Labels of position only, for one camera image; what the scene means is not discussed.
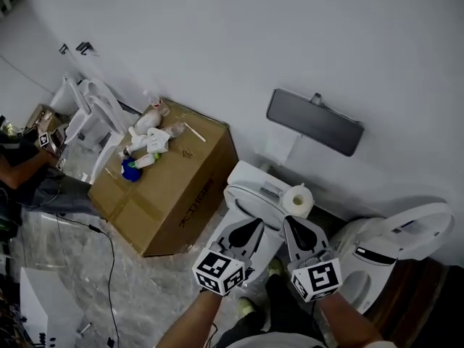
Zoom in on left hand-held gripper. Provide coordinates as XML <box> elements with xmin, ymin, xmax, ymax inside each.
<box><xmin>191</xmin><ymin>218</ymin><xmax>265</xmax><ymax>297</ymax></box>

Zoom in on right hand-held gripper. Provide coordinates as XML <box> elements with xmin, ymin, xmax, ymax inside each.
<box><xmin>283</xmin><ymin>215</ymin><xmax>344</xmax><ymax>303</ymax></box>

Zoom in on white toilet seat lid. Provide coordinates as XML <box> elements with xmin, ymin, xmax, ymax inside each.
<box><xmin>223</xmin><ymin>183</ymin><xmax>287</xmax><ymax>220</ymax></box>

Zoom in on person's left forearm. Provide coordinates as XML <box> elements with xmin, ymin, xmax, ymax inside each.
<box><xmin>155</xmin><ymin>290</ymin><xmax>224</xmax><ymax>348</ymax></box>

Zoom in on person's right forearm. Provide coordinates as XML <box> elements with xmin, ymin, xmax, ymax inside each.
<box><xmin>315</xmin><ymin>291</ymin><xmax>385</xmax><ymax>347</ymax></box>

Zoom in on white toilet paper roll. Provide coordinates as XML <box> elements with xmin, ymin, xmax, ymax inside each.
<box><xmin>282</xmin><ymin>183</ymin><xmax>315</xmax><ymax>219</ymax></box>

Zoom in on white toilet with black panel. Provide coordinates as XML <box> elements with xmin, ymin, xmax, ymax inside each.
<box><xmin>329</xmin><ymin>217</ymin><xmax>402</xmax><ymax>315</ymax></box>

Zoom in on white toilet with raised lid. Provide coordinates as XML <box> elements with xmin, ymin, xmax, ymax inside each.
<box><xmin>49</xmin><ymin>73</ymin><xmax>126</xmax><ymax>155</ymax></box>

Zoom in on person's right shoe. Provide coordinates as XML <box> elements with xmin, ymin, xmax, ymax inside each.
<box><xmin>267</xmin><ymin>258</ymin><xmax>286</xmax><ymax>278</ymax></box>

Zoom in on person's shoe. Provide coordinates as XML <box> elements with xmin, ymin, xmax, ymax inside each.
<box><xmin>236</xmin><ymin>297</ymin><xmax>255</xmax><ymax>318</ymax></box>
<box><xmin>267</xmin><ymin>258</ymin><xmax>286</xmax><ymax>278</ymax></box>

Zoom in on person's black trousers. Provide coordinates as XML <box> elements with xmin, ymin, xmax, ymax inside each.
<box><xmin>213</xmin><ymin>273</ymin><xmax>329</xmax><ymax>344</ymax></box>

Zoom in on person's left shoe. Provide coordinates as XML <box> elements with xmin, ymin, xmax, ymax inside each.
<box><xmin>236</xmin><ymin>297</ymin><xmax>255</xmax><ymax>318</ymax></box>

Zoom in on large brown cardboard box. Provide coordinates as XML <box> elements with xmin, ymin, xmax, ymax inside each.
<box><xmin>88</xmin><ymin>98</ymin><xmax>240</xmax><ymax>257</ymax></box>

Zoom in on person's white shirt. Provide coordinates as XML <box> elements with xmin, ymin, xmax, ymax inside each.
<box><xmin>217</xmin><ymin>330</ymin><xmax>398</xmax><ymax>348</ymax></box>

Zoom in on flat wooden stick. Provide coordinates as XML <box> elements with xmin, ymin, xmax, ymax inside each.
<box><xmin>183</xmin><ymin>121</ymin><xmax>207</xmax><ymax>144</ymax></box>

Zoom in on white bottle with green cap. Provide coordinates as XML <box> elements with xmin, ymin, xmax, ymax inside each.
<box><xmin>129</xmin><ymin>152</ymin><xmax>162</xmax><ymax>170</ymax></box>

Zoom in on crumpled clear plastic wrap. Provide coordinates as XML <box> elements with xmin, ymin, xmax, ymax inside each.
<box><xmin>165</xmin><ymin>120</ymin><xmax>186</xmax><ymax>140</ymax></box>

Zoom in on white printed paper bag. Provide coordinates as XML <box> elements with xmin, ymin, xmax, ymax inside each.
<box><xmin>146</xmin><ymin>127</ymin><xmax>171</xmax><ymax>155</ymax></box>

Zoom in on blue cloth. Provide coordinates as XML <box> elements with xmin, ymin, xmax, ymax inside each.
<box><xmin>120</xmin><ymin>157</ymin><xmax>144</xmax><ymax>183</ymax></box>

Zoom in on white bottle with black cap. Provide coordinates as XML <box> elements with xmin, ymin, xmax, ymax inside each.
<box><xmin>122</xmin><ymin>134</ymin><xmax>150</xmax><ymax>158</ymax></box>

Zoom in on white spray bottle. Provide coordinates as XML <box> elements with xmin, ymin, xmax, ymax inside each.
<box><xmin>133</xmin><ymin>109</ymin><xmax>163</xmax><ymax>132</ymax></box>

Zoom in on clear bottle with red label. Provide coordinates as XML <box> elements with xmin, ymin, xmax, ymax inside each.
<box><xmin>142</xmin><ymin>88</ymin><xmax>171</xmax><ymax>118</ymax></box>

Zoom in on white flat panel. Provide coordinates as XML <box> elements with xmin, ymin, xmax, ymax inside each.
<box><xmin>20</xmin><ymin>266</ymin><xmax>86</xmax><ymax>348</ymax></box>

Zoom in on small brown cardboard box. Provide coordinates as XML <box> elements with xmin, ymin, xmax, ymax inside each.
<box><xmin>24</xmin><ymin>102</ymin><xmax>63</xmax><ymax>134</ymax></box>

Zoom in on black cable with adapter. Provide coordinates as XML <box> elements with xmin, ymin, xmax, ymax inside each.
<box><xmin>54</xmin><ymin>214</ymin><xmax>120</xmax><ymax>348</ymax></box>

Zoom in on black wall bracket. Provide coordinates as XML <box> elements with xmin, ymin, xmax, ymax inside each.
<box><xmin>75</xmin><ymin>41</ymin><xmax>97</xmax><ymax>57</ymax></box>

